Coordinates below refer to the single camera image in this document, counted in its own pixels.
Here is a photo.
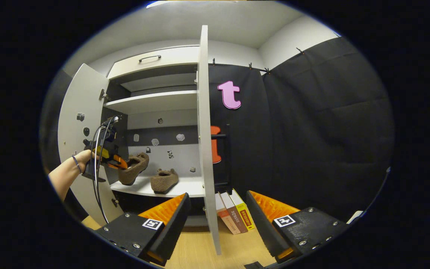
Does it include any white shoe cabinet door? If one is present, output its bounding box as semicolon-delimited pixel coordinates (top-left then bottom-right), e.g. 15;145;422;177
196;25;222;255
57;63;126;226

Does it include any black cable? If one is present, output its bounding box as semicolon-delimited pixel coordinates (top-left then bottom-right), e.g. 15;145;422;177
91;116;120;224

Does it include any white and dark red book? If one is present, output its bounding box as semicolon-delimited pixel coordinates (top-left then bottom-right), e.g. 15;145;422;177
221;192;249;233

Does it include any brown fuzzy shoe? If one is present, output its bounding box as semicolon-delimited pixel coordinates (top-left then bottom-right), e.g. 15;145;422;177
150;168;179;194
118;152;150;186

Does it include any white and salmon book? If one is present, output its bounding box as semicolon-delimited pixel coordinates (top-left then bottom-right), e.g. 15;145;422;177
215;192;242;235

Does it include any ceiling light panel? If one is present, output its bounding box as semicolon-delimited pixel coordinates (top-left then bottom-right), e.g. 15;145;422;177
146;0;238;9

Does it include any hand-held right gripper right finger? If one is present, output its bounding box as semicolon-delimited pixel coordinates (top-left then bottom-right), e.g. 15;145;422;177
246;191;351;264

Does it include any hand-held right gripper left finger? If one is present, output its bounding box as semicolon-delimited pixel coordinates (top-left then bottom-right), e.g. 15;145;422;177
95;192;191;266

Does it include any white cabinet drawer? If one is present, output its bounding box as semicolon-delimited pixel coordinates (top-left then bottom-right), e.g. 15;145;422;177
107;46;200;80

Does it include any white and grey shoe cabinet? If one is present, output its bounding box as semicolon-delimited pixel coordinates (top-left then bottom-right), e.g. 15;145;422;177
57;25;223;255

